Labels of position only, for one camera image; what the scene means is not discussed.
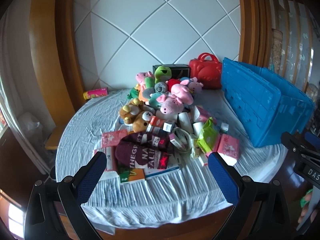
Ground red toy suitcase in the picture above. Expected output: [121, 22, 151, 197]
[189, 52, 223, 89]

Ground red white medicine box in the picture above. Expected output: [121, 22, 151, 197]
[146, 117, 165, 133]

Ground brown bear plush yellow ears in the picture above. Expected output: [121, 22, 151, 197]
[119, 99, 143, 125]

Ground pink pig plush red dress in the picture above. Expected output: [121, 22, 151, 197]
[136, 71, 155, 84]

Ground large pink pig plush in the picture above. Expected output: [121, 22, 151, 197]
[160, 94, 185, 115]

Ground black box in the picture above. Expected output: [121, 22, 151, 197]
[152, 64, 190, 80]

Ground green orange box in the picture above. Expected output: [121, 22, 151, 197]
[118, 164, 146, 183]

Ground person's right hand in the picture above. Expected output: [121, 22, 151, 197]
[298, 205, 316, 224]

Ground pale blue striped tablecloth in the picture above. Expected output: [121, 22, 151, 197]
[55, 87, 289, 227]

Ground blue plastic crate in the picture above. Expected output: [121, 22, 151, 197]
[220, 57, 315, 147]

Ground teal plush toy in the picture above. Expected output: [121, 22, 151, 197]
[149, 92, 165, 108]

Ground pink cylindrical can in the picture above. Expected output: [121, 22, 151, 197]
[84, 87, 108, 100]

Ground red plush toy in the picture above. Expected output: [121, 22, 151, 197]
[167, 79, 187, 93]

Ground round wooden desktop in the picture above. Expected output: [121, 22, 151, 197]
[55, 87, 290, 240]

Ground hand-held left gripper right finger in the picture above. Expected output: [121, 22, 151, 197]
[207, 152, 293, 240]

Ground maroon printed knit sock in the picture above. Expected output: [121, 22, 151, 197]
[114, 130, 172, 169]

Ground small pink white box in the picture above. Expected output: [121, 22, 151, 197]
[169, 133, 187, 150]

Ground white roll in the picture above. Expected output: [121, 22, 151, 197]
[178, 112, 194, 133]
[192, 122, 204, 137]

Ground green wet wipes packet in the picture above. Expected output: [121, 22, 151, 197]
[197, 117, 221, 155]

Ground white blue medicine box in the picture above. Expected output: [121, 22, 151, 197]
[144, 155, 180, 179]

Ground pink floral tissue packet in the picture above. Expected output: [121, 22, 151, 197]
[217, 134, 240, 166]
[101, 130, 128, 148]
[191, 105, 218, 125]

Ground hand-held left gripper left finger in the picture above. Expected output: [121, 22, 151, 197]
[24, 151, 108, 240]

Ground wooden chair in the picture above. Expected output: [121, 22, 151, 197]
[45, 120, 69, 150]

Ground clear plastic bag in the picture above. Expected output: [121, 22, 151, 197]
[19, 112, 43, 155]

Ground person's green clothing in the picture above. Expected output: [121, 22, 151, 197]
[301, 188, 315, 207]

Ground small green frog plush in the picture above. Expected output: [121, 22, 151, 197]
[126, 87, 140, 100]

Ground white red flat box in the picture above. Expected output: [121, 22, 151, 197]
[94, 146, 119, 179]

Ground frosted glass door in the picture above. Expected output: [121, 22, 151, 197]
[270, 0, 320, 90]

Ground grey koala plush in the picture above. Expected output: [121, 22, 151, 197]
[146, 82, 168, 98]

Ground white curtain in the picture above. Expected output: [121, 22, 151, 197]
[0, 10, 48, 175]

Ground orange plush toy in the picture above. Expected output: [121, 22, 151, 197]
[139, 85, 150, 102]

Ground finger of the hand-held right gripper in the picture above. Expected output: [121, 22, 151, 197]
[304, 132, 320, 149]
[281, 132, 320, 158]

